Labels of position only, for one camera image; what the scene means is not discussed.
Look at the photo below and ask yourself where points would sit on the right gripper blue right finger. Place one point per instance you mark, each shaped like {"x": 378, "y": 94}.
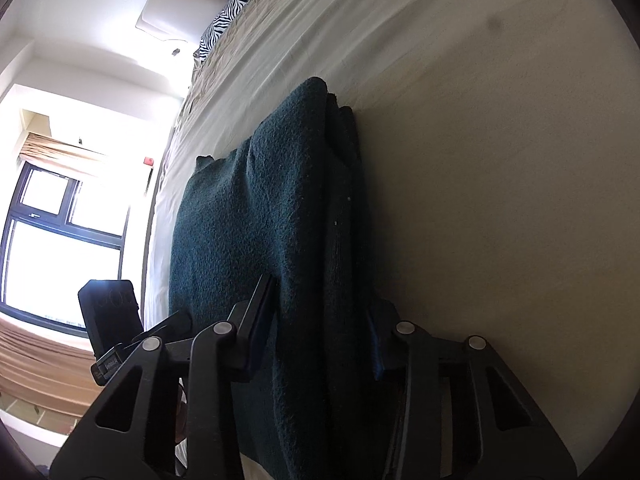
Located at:
{"x": 383, "y": 317}

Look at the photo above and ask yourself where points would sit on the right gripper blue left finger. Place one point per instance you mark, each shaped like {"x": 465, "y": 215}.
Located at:
{"x": 252, "y": 319}

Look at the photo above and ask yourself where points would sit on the dark green knit sweater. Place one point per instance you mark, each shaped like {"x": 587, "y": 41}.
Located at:
{"x": 291, "y": 202}

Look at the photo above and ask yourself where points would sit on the black framed window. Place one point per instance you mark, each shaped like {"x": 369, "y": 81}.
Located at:
{"x": 59, "y": 234}

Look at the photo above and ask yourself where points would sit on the beige roman blind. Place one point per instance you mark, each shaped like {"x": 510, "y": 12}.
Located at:
{"x": 63, "y": 158}

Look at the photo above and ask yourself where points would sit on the beige bed cover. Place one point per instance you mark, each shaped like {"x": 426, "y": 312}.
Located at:
{"x": 500, "y": 143}

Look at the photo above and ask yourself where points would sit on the zebra print pillow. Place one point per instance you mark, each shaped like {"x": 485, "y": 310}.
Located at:
{"x": 213, "y": 32}

